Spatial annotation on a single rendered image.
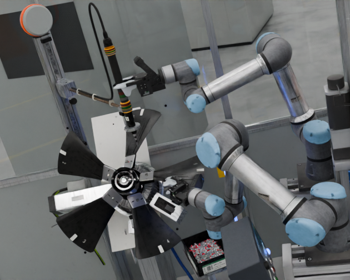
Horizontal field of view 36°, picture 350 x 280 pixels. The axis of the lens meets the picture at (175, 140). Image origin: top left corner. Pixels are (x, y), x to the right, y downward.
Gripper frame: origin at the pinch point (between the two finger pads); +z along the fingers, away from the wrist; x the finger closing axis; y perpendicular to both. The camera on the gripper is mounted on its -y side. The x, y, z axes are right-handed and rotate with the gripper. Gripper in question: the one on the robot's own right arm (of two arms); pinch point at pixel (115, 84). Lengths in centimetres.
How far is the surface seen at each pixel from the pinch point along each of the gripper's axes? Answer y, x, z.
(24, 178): 65, 83, 68
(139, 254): 67, -24, 11
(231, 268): 41, -85, -18
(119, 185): 43.4, -4.5, 11.1
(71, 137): 23.2, 16.4, 26.0
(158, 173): 44.9, -0.7, -7.1
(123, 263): 130, 63, 26
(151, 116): 23.2, 12.7, -11.4
